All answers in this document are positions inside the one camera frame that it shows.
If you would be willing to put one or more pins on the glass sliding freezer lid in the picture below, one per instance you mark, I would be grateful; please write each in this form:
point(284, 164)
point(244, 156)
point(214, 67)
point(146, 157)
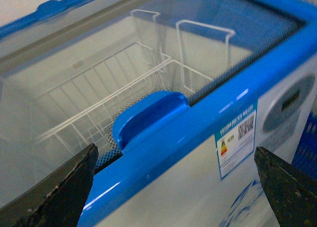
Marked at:
point(68, 69)

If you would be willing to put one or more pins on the oval grey control panel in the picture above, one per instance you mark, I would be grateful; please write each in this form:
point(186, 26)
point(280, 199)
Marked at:
point(288, 103)

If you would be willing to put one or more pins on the blue plastic crate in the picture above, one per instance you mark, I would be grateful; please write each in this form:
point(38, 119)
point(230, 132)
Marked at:
point(305, 158)

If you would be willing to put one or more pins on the blue energy label sticker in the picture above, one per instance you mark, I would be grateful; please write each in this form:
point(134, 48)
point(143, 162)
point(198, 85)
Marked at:
point(235, 141)

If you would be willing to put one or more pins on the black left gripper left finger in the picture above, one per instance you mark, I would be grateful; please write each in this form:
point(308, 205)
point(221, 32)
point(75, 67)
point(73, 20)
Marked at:
point(57, 200)

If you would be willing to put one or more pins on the white wire basket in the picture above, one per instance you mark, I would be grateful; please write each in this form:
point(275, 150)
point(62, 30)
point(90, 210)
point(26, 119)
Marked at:
point(183, 58)

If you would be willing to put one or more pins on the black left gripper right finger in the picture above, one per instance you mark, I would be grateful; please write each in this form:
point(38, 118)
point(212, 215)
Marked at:
point(291, 193)

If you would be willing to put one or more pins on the white blue chest freezer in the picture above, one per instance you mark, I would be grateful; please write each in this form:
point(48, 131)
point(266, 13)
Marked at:
point(168, 175)

